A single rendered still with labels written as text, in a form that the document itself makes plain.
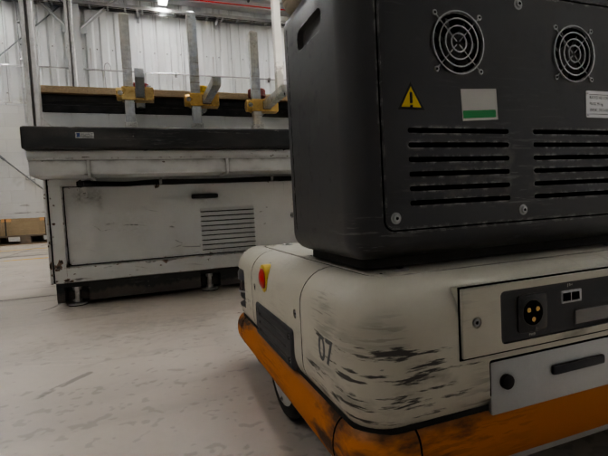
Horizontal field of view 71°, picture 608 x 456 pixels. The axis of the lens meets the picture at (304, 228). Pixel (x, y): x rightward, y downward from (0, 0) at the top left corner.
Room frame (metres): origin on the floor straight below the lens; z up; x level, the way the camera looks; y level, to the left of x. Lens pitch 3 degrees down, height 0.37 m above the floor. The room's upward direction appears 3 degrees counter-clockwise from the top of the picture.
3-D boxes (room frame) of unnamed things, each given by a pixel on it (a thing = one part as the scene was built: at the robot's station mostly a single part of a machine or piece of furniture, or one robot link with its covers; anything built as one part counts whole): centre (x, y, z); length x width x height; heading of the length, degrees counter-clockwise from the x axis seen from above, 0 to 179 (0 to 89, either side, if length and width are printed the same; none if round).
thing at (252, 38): (1.85, 0.17, 0.87); 0.04 x 0.04 x 0.48; 20
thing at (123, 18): (1.68, 0.64, 0.89); 0.04 x 0.04 x 0.48; 20
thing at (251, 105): (1.86, 0.15, 0.80); 0.14 x 0.06 x 0.05; 110
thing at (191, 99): (1.77, 0.39, 0.82); 0.14 x 0.06 x 0.05; 110
